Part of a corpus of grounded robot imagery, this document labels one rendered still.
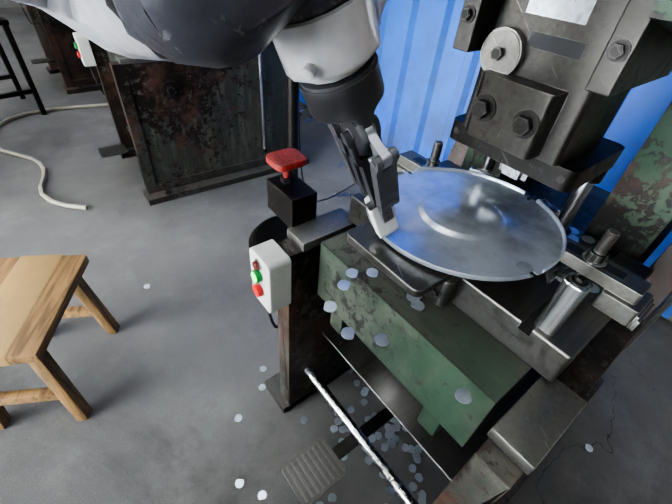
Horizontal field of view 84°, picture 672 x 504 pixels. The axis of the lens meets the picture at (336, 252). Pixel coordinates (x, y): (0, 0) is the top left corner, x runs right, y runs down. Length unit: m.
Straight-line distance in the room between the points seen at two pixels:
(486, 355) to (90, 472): 1.03
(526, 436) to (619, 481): 0.90
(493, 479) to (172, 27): 0.55
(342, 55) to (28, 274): 1.11
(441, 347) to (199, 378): 0.89
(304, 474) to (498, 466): 0.53
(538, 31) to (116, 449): 1.27
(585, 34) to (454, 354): 0.42
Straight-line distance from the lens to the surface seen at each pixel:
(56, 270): 1.27
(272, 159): 0.73
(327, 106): 0.35
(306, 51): 0.32
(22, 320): 1.17
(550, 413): 0.60
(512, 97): 0.53
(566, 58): 0.54
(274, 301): 0.75
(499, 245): 0.55
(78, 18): 0.35
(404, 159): 0.79
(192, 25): 0.24
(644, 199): 0.81
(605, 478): 1.43
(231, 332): 1.38
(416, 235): 0.53
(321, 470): 0.99
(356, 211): 0.74
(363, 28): 0.33
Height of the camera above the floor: 1.10
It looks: 41 degrees down
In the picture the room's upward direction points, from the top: 6 degrees clockwise
